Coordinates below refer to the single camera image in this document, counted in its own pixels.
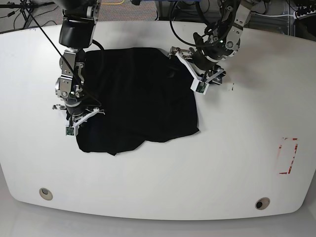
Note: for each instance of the black T-shirt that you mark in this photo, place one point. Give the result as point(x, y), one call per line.
point(145, 95)

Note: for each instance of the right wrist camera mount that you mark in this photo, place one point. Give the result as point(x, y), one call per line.
point(73, 120)

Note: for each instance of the white power strip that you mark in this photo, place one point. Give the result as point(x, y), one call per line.
point(302, 13)

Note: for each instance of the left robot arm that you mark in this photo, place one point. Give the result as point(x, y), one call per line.
point(221, 39)

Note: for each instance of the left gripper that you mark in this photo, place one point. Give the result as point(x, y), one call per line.
point(202, 64)

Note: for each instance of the table cable grommet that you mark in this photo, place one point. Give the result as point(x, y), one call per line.
point(262, 203)
point(46, 194)

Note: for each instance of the black tripod stand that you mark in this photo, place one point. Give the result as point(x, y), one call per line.
point(14, 8)

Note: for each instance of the left table cable grommet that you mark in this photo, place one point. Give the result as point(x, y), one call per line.
point(46, 194)

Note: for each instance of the red tape rectangle marking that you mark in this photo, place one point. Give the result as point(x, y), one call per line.
point(286, 154)

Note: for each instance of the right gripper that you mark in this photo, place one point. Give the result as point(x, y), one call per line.
point(74, 108)

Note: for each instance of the right table cable grommet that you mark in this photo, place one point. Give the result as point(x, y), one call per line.
point(262, 203)

